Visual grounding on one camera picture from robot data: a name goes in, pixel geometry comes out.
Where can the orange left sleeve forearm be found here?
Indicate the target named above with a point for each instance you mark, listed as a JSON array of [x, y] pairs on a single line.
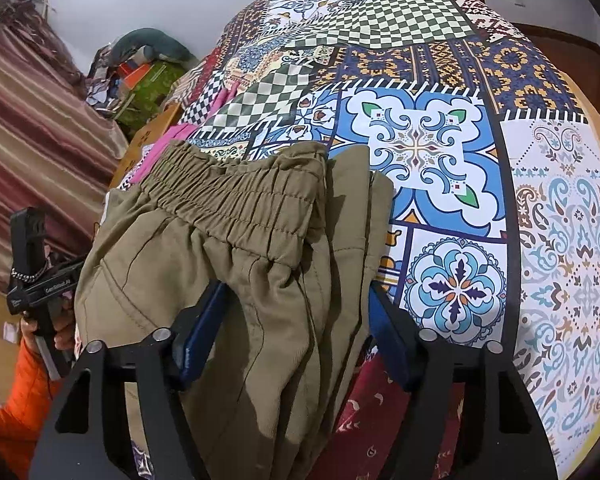
[[23, 415]]

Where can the striped red curtain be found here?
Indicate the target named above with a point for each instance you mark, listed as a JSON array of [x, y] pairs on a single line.
[[56, 152]]

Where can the colourful patchwork bedspread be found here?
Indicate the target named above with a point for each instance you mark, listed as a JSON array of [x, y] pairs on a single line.
[[453, 103]]

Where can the brown cardboard box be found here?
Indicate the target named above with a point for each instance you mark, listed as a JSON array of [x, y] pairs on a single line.
[[149, 134]]

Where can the person's left hand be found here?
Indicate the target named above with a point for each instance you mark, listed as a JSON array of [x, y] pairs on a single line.
[[45, 296]]

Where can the olive khaki pants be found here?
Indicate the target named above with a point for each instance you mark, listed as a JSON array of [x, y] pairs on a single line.
[[298, 238]]

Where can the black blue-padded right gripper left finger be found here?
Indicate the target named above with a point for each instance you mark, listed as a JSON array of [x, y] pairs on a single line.
[[88, 431]]

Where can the pile of clothes and bags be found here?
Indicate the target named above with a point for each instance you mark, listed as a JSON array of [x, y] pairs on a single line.
[[131, 78]]

